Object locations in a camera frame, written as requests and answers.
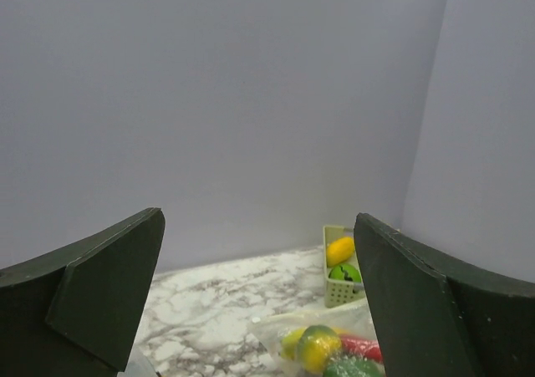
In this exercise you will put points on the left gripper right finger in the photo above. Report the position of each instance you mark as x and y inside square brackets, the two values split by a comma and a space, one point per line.
[435, 315]

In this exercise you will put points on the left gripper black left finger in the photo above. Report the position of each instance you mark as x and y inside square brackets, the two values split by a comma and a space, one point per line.
[75, 311]

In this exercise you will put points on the red toy chili pepper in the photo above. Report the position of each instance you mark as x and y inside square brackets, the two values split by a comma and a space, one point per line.
[366, 348]

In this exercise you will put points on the clear zip top bag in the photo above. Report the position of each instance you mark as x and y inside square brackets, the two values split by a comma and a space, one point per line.
[351, 318]

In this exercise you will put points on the green toy bell pepper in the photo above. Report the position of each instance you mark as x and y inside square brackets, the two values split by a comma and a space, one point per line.
[352, 367]

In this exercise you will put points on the yellow toy banana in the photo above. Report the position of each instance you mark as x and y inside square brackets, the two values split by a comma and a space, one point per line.
[312, 347]

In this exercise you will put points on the cream plastic basket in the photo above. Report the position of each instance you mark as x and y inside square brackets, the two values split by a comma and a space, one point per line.
[339, 292]

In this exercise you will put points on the yellow toy lemon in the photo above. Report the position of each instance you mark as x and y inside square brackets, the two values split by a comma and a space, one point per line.
[339, 251]

